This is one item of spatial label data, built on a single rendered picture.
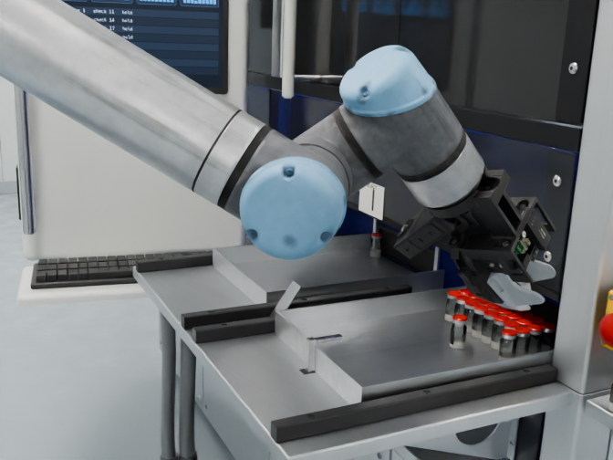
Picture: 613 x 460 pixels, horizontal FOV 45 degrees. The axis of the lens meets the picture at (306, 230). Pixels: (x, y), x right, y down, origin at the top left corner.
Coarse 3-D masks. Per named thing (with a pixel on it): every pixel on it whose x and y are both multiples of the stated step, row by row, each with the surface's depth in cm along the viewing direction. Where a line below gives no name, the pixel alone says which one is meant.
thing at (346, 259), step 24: (336, 240) 150; (360, 240) 153; (216, 264) 138; (240, 264) 141; (264, 264) 142; (288, 264) 142; (312, 264) 143; (336, 264) 143; (360, 264) 144; (384, 264) 145; (240, 288) 128; (264, 288) 118; (312, 288) 120; (336, 288) 122; (360, 288) 125; (432, 288) 131
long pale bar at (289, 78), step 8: (288, 0) 146; (296, 0) 146; (288, 8) 146; (288, 16) 146; (288, 24) 147; (288, 32) 147; (288, 40) 148; (288, 48) 148; (288, 56) 148; (288, 64) 149; (288, 72) 149; (288, 80) 149; (296, 80) 151; (304, 80) 152; (312, 80) 152; (320, 80) 153; (288, 88) 150; (288, 96) 150
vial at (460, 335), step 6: (456, 324) 106; (462, 324) 105; (456, 330) 106; (462, 330) 105; (456, 336) 106; (462, 336) 106; (456, 342) 106; (462, 342) 106; (456, 348) 106; (462, 348) 106
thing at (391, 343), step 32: (448, 288) 122; (288, 320) 106; (320, 320) 113; (352, 320) 115; (384, 320) 116; (416, 320) 116; (320, 352) 96; (352, 352) 104; (384, 352) 104; (416, 352) 105; (448, 352) 105; (480, 352) 106; (544, 352) 98; (352, 384) 89; (384, 384) 88; (416, 384) 90
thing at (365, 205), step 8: (368, 184) 137; (376, 184) 134; (360, 192) 140; (368, 192) 137; (376, 192) 135; (360, 200) 140; (368, 200) 138; (376, 200) 135; (360, 208) 140; (368, 208) 138; (376, 208) 135; (376, 216) 135
